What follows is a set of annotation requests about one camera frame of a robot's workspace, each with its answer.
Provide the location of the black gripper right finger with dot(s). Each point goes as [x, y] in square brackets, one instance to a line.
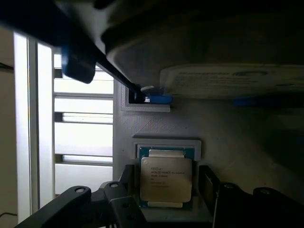
[249, 211]

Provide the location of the Intel CPU with silver lid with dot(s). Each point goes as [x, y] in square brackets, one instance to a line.
[166, 180]

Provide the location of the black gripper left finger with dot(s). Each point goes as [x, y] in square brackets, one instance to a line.
[78, 209]

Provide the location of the grey printed parts rack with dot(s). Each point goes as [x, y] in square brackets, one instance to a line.
[225, 142]

